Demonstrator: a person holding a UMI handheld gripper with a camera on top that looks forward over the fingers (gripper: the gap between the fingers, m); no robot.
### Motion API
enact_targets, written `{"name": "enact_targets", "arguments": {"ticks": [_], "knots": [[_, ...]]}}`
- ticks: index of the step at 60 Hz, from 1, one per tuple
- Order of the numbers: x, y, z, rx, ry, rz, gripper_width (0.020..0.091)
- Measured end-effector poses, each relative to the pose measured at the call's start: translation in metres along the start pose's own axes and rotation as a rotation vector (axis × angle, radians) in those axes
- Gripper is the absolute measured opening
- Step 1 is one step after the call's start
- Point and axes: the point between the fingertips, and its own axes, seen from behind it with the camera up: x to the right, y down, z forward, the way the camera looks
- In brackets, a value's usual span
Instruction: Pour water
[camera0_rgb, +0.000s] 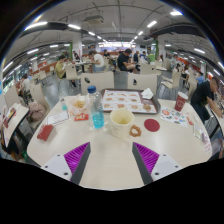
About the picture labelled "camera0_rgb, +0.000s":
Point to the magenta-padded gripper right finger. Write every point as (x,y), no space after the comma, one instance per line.
(148,158)

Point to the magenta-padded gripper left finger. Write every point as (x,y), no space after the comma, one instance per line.
(76,156)

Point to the clear blue-capped water bottle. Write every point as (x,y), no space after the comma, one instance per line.
(96,113)

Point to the flat round red coaster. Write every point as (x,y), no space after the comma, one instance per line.
(152,125)

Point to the cream paper cup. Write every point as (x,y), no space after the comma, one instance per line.
(121,129)

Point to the red wallet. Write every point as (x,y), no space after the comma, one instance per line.
(45,132)

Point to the white printed card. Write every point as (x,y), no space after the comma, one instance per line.
(58,117)

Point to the colourful sticker sheet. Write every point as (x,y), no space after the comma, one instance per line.
(173,116)

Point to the small teal sanitizer bottle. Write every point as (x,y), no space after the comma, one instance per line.
(64,106)

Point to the small red sauce packet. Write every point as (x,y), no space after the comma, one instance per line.
(189,120)

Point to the clear plastic packet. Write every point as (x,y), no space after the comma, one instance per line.
(199,131)

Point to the brown tray with printed liner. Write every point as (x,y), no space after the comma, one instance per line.
(128,101)

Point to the pink bag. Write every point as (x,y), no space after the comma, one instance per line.
(36,111)

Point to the white leaflet with red print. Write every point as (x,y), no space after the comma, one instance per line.
(207,146)

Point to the white crumpled napkin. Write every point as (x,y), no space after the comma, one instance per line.
(147,94)

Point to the red paper cup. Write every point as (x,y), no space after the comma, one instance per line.
(181,101)

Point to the beige chair with round hole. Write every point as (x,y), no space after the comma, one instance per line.
(145,83)
(100,81)

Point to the beige chairs group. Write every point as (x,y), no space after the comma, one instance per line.
(170,81)

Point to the person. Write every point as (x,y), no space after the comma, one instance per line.
(201,95)
(123,60)
(98,60)
(26,85)
(200,79)
(60,68)

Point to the ceiling air conditioner unit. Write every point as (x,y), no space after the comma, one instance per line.
(94,19)

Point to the ceiling strip lights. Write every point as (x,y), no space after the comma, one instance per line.
(175,13)

